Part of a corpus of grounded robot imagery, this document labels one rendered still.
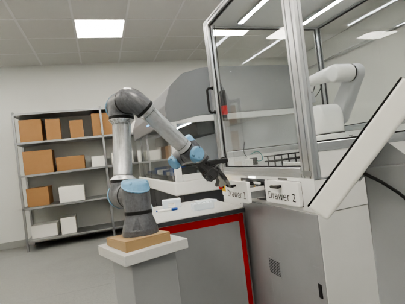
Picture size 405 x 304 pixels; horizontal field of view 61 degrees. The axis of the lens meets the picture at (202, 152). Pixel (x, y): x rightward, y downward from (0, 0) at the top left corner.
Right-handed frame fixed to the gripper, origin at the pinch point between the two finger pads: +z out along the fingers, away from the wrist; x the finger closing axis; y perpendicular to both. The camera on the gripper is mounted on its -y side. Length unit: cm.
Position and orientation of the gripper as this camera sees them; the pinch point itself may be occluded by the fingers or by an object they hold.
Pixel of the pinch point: (228, 184)
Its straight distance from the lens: 187.9
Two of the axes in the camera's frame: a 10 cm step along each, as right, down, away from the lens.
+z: 6.3, 7.5, 1.8
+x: 3.2, -0.4, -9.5
